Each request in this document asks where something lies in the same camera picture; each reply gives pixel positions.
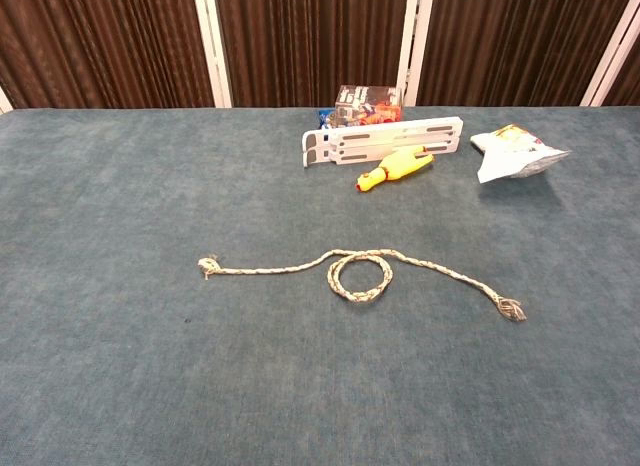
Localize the brown curtain panel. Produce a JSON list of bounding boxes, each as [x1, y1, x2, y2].
[[213, 0, 416, 109], [417, 0, 636, 107], [0, 0, 216, 110]]

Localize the blue felt table cover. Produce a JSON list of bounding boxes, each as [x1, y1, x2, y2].
[[0, 105, 640, 466]]

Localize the dark printed toy box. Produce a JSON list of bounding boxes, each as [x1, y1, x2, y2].
[[333, 84, 404, 128]]

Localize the yellow rubber chicken toy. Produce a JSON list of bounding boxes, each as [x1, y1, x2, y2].
[[355, 146, 435, 193]]

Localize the white snack bag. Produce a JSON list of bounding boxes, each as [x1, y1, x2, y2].
[[469, 123, 572, 185]]

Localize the beige braided rope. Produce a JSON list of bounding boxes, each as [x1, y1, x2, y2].
[[197, 248, 528, 323]]

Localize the white folding stand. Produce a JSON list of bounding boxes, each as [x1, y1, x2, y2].
[[301, 116, 462, 170]]

